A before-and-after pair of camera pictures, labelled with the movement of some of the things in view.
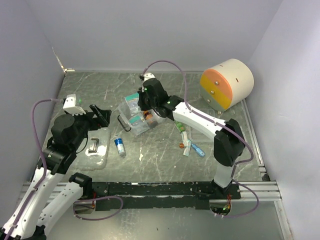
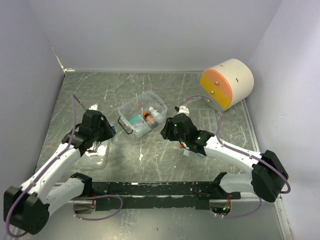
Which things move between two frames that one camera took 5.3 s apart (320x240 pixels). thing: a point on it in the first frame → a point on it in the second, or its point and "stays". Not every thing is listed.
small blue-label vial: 120,146 → 113,127
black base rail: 131,196 stays
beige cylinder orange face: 226,84 stays
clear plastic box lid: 95,157 stays
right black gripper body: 145,103 → 171,133
